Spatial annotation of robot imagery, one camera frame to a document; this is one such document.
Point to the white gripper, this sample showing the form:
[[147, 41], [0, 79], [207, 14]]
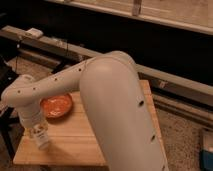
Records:
[[29, 120]]

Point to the white plastic bottle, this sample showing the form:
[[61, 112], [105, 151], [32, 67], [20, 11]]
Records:
[[41, 138]]

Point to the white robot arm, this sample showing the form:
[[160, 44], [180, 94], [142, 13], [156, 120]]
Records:
[[114, 102]]

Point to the orange ceramic bowl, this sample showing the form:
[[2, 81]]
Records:
[[56, 106]]

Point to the wooden table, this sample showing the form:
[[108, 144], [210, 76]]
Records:
[[73, 142]]

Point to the long wooden beam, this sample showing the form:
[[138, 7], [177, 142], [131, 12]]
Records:
[[174, 84]]

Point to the white box on ledge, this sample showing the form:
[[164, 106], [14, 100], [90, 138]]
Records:
[[33, 32]]

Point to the blue box on floor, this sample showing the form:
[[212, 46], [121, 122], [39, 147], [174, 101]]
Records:
[[206, 152]]

